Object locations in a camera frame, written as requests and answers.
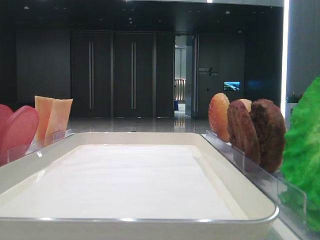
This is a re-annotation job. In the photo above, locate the front brown meat patty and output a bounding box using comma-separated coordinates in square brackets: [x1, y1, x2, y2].
[227, 100, 261, 165]

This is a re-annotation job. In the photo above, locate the brown meat patty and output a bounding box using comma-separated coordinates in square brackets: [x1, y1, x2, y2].
[227, 100, 261, 165]
[249, 98, 286, 173]

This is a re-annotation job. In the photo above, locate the tan bread slice behind patties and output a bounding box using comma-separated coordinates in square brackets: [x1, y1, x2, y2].
[239, 98, 252, 112]

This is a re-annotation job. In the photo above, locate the right orange cheese slice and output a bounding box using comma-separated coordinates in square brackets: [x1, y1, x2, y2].
[44, 99, 73, 147]

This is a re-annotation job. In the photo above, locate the orange cheese slice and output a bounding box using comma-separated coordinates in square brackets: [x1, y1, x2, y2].
[34, 95, 55, 142]
[44, 99, 73, 147]

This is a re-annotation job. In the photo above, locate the rear brown meat patty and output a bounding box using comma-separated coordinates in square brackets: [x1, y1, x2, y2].
[249, 98, 286, 173]

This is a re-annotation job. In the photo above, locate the left orange cheese slice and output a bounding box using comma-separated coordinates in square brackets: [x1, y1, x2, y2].
[34, 95, 55, 142]

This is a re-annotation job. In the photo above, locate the near red tomato slice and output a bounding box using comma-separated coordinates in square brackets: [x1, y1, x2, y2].
[0, 105, 39, 155]

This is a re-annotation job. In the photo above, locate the red tomato slice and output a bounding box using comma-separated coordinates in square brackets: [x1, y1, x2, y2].
[0, 105, 39, 155]
[0, 104, 14, 130]

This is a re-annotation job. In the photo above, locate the green lettuce leaf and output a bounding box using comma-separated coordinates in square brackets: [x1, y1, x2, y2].
[281, 77, 320, 232]

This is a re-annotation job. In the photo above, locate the far red tomato slice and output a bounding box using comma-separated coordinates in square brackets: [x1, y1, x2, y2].
[0, 104, 14, 130]

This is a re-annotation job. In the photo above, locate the sesame bun top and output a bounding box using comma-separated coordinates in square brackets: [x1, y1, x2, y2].
[208, 93, 230, 143]

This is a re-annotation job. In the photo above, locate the dark double door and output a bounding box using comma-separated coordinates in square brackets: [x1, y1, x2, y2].
[70, 31, 175, 118]

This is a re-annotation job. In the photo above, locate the white rectangular tray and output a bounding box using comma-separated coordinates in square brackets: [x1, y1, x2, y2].
[0, 132, 280, 240]

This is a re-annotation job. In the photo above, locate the white paper tray liner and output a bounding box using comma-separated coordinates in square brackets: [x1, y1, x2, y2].
[0, 144, 233, 220]

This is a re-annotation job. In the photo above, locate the potted plant with flowers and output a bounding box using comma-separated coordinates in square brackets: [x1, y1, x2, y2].
[286, 92, 304, 104]

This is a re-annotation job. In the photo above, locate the left clear acrylic rack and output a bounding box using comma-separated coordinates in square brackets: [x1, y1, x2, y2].
[0, 129, 73, 167]

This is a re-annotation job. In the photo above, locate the clear acrylic rack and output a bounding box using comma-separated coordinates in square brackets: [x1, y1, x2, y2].
[0, 129, 73, 167]
[203, 130, 320, 240]

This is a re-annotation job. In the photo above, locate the right clear acrylic rack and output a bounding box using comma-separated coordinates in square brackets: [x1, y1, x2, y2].
[203, 130, 320, 240]

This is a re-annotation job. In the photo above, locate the small wall screen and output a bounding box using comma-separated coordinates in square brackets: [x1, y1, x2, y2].
[223, 81, 240, 92]

